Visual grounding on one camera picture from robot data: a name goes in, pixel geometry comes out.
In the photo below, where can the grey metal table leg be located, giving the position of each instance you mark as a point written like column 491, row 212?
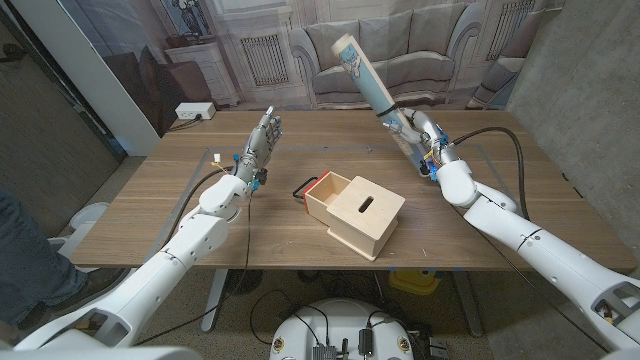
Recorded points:
column 214, row 300
column 467, row 305

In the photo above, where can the small black electronic module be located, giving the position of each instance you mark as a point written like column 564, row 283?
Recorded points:
column 365, row 342

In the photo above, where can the white floor stand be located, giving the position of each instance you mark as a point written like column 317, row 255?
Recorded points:
column 90, row 215

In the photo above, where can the white power strip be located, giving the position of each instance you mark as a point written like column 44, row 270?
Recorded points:
column 195, row 110

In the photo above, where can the person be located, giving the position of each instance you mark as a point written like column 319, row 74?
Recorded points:
column 30, row 260

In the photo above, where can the black band round map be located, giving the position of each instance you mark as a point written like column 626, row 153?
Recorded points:
column 387, row 110

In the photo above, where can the black round floor fixture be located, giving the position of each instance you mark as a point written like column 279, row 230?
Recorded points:
column 243, row 282

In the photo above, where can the silver finned module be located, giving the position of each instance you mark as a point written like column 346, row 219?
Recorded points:
column 324, row 353

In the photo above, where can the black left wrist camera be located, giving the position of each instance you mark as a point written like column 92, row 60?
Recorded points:
column 259, row 177

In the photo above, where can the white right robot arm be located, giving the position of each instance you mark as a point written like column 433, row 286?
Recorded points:
column 550, row 255

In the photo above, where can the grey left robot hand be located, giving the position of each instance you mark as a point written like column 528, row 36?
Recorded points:
column 261, row 144

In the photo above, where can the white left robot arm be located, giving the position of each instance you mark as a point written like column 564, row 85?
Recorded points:
column 165, row 267

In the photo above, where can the paper map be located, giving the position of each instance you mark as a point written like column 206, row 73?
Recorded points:
column 362, row 70

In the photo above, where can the wooden drawer with red front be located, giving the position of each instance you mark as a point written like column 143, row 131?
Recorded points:
column 330, row 192

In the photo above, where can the wooden box with slot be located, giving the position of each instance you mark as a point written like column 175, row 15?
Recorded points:
column 370, row 220

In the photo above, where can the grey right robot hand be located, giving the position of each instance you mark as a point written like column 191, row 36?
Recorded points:
column 431, row 137

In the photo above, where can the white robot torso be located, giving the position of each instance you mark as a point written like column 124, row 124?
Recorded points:
column 340, row 320

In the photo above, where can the printed living room backdrop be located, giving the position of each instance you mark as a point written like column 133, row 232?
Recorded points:
column 430, row 50

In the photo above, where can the yellow floor object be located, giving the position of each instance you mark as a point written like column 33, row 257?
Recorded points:
column 412, row 282

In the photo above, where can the grey floor box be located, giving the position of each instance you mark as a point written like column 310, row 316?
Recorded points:
column 438, row 348

